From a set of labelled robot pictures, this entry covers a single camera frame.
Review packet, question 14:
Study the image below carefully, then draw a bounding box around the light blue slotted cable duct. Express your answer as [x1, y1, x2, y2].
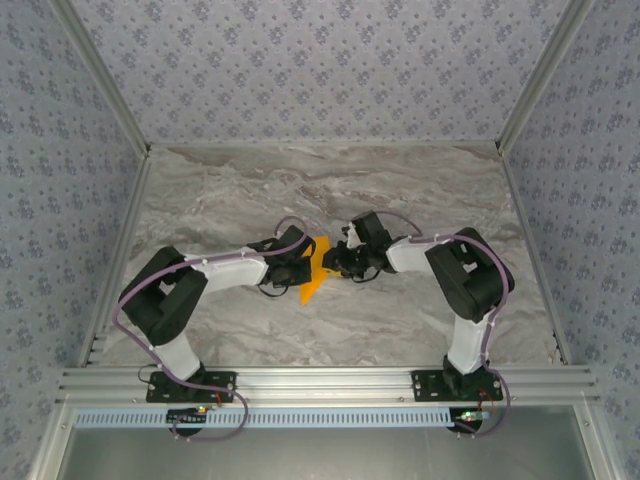
[74, 406, 566, 430]

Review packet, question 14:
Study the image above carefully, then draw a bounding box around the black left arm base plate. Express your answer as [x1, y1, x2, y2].
[145, 368, 237, 404]

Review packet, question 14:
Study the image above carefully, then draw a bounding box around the aluminium frame rail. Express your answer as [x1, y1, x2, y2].
[572, 402, 621, 480]
[27, 402, 76, 480]

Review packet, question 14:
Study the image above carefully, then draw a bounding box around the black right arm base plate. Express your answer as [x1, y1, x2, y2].
[410, 368, 503, 404]

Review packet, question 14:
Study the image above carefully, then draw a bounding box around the thin aluminium table edge rail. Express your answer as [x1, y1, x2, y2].
[149, 141, 499, 150]

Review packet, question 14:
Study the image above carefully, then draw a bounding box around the grey sheet metal panel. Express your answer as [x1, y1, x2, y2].
[54, 427, 601, 480]

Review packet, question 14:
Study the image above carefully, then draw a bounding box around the aluminium table side rail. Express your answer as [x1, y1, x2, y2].
[77, 147, 154, 369]
[497, 147, 574, 369]

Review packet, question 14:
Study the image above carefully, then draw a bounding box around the aluminium mounting rail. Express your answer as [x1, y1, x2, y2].
[54, 366, 601, 407]

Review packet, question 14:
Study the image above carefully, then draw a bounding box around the small black controller board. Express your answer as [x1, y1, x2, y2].
[451, 408, 494, 425]
[166, 406, 217, 427]

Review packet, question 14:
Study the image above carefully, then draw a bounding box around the aluminium frame post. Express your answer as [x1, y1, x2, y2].
[47, 0, 154, 156]
[493, 0, 599, 154]

